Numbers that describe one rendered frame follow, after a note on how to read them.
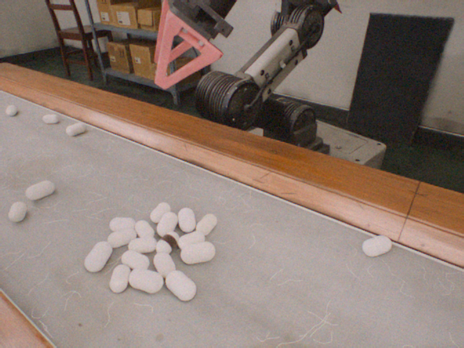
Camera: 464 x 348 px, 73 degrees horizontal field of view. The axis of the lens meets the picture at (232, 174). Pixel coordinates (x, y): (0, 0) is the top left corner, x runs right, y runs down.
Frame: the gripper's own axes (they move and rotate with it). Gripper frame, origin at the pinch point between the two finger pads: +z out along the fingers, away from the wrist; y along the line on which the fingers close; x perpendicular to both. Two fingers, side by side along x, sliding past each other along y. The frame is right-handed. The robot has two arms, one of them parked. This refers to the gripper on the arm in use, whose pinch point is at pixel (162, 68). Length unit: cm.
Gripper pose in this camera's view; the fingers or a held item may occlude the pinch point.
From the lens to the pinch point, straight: 42.9
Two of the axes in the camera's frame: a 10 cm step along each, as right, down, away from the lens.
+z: -6.1, 7.2, 3.3
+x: -7.7, -4.3, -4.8
